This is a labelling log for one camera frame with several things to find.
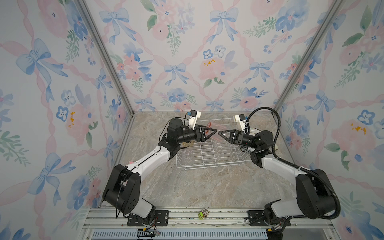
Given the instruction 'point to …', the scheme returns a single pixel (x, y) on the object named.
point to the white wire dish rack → (215, 151)
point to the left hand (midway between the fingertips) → (214, 130)
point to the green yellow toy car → (203, 214)
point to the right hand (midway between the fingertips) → (219, 135)
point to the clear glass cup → (188, 155)
